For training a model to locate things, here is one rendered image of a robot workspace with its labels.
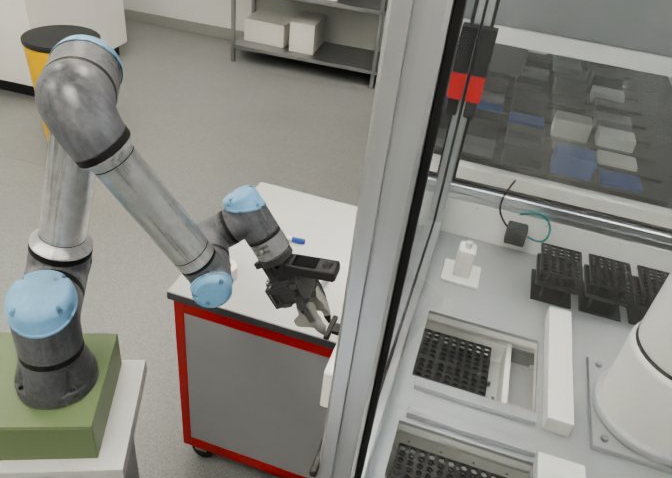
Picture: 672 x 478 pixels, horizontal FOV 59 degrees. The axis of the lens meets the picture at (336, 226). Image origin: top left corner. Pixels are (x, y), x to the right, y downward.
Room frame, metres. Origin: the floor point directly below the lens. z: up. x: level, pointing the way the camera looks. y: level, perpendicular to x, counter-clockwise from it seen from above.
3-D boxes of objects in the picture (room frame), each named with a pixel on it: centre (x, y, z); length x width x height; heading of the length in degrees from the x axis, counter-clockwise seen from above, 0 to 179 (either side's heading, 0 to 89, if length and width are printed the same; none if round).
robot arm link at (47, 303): (0.77, 0.51, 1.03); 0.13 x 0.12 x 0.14; 16
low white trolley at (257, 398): (1.40, 0.07, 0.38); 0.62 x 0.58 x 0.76; 167
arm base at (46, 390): (0.76, 0.51, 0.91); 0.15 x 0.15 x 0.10
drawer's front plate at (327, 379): (0.94, -0.05, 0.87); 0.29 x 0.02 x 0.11; 167
